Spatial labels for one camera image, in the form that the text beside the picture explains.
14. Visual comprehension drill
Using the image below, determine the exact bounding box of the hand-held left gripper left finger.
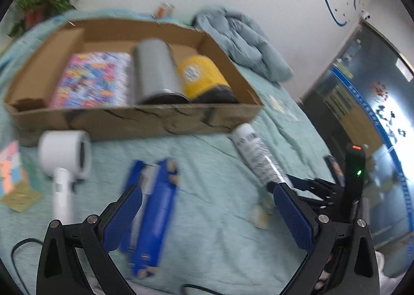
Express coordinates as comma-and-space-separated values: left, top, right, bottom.
36, 184, 143, 295

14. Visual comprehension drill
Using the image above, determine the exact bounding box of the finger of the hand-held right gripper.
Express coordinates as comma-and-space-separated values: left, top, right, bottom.
324, 155, 344, 186
286, 175, 345, 213

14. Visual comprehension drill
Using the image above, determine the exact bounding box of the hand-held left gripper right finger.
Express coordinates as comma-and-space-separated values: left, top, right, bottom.
273, 182, 380, 295

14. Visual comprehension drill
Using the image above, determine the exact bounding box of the blue stapler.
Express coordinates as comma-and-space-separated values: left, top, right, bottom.
120, 158, 179, 279

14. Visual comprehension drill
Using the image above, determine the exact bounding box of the white spray bottle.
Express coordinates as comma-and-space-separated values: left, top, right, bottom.
230, 123, 293, 192

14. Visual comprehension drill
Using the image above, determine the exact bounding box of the white hair dryer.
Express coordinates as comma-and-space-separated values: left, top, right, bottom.
37, 131, 92, 224

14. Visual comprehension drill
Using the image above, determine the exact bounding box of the brown cardboard box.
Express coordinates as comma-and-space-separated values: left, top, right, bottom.
3, 18, 264, 147

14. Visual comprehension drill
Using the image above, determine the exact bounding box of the pastel puzzle cube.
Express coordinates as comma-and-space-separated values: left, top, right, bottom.
0, 140, 29, 198

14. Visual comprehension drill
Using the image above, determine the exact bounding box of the colourful printed puzzle box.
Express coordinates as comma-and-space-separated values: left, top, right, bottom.
50, 52, 133, 109

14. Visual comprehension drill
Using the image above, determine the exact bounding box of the silver metal can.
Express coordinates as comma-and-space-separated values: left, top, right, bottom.
131, 39, 191, 105

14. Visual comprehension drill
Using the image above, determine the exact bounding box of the yellow jar with black lid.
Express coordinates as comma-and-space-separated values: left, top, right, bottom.
177, 55, 240, 104

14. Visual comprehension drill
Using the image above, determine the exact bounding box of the glass door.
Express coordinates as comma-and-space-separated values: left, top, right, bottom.
299, 18, 414, 279

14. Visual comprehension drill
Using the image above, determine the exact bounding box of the olive green card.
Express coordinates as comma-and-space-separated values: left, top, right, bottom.
0, 182, 42, 213

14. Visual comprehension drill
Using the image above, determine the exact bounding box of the light blue padded jacket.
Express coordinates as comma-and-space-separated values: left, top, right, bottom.
191, 6, 294, 83

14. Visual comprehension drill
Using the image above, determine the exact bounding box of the black cable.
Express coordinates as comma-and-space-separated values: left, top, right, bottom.
11, 238, 43, 270
183, 283, 222, 295

